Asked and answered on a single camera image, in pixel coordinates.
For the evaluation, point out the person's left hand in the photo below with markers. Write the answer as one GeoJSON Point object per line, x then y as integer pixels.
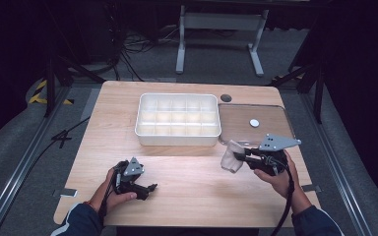
{"type": "Point", "coordinates": [103, 198]}

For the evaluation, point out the white divided storage box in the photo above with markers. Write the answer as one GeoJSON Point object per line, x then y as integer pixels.
{"type": "Point", "coordinates": [177, 139]}

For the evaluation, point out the person's right hand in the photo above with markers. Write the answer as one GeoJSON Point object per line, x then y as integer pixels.
{"type": "Point", "coordinates": [283, 183]}

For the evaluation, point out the beige sock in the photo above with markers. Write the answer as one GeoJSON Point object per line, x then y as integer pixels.
{"type": "Point", "coordinates": [229, 162]}

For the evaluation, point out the yellow black hazard tape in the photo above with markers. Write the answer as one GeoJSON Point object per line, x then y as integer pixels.
{"type": "Point", "coordinates": [35, 97]}

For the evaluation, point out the white metal desk frame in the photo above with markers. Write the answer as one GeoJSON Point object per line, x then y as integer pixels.
{"type": "Point", "coordinates": [223, 21]}

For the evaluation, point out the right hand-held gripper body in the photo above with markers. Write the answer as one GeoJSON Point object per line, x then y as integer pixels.
{"type": "Point", "coordinates": [277, 142]}

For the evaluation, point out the clear plastic box lid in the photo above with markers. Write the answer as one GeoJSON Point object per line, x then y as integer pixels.
{"type": "Point", "coordinates": [239, 121]}

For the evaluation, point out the aluminium floor rail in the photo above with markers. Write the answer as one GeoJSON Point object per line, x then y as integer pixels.
{"type": "Point", "coordinates": [338, 160]}
{"type": "Point", "coordinates": [23, 164]}

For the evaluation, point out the black table grommet hole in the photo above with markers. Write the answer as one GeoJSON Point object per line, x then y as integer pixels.
{"type": "Point", "coordinates": [226, 98]}

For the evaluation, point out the black tape floor mark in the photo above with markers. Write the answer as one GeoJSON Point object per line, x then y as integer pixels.
{"type": "Point", "coordinates": [61, 137]}

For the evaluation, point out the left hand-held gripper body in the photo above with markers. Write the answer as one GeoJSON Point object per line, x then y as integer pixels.
{"type": "Point", "coordinates": [134, 168]}

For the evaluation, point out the small white round disc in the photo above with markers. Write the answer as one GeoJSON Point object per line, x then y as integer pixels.
{"type": "Point", "coordinates": [254, 123]}

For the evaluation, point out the grey tape piece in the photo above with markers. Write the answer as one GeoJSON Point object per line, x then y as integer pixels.
{"type": "Point", "coordinates": [66, 192]}
{"type": "Point", "coordinates": [311, 188]}

